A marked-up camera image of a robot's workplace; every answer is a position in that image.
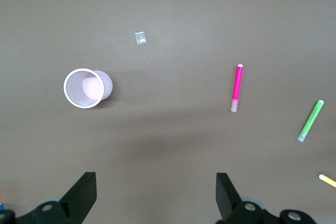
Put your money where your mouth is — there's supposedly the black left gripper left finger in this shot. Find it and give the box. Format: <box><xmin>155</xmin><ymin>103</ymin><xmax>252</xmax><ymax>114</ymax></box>
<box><xmin>0</xmin><ymin>172</ymin><xmax>97</xmax><ymax>224</ymax></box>

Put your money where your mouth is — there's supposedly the green marker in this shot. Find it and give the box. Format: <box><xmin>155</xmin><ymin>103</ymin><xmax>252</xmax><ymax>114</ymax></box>
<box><xmin>297</xmin><ymin>100</ymin><xmax>325</xmax><ymax>143</ymax></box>

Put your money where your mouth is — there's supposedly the yellow marker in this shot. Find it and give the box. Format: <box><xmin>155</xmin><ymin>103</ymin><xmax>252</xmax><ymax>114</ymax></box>
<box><xmin>318</xmin><ymin>173</ymin><xmax>336</xmax><ymax>188</ymax></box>

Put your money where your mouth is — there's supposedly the pink marker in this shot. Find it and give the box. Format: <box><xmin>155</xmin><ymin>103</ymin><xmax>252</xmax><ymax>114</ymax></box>
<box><xmin>230</xmin><ymin>63</ymin><xmax>245</xmax><ymax>113</ymax></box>

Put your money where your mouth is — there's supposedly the small clear tape piece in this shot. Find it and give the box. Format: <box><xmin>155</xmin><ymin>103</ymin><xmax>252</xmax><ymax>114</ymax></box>
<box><xmin>134</xmin><ymin>31</ymin><xmax>147</xmax><ymax>45</ymax></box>

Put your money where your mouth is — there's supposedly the pink translucent plastic cup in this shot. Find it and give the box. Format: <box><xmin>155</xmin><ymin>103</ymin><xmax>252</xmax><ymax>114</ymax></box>
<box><xmin>63</xmin><ymin>68</ymin><xmax>114</xmax><ymax>109</ymax></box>

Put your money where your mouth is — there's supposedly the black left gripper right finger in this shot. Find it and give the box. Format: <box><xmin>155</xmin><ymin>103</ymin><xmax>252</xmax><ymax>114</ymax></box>
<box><xmin>216</xmin><ymin>173</ymin><xmax>316</xmax><ymax>224</ymax></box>

